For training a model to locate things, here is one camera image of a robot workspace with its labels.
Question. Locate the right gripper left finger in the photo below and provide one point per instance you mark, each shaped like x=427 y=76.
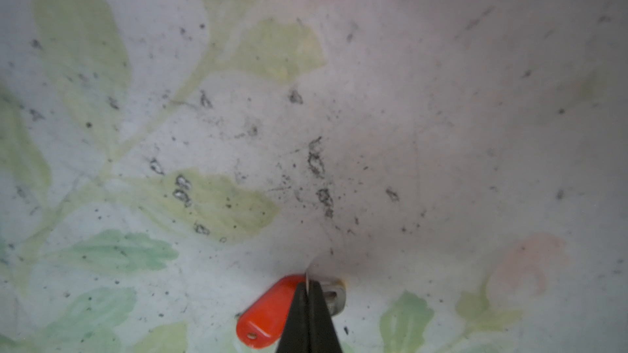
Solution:
x=295 y=335

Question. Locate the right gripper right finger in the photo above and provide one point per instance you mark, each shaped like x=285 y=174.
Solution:
x=322 y=337

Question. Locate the red key tag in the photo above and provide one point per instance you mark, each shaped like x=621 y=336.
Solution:
x=262 y=324

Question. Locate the small silver key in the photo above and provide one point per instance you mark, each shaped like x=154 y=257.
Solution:
x=335 y=295

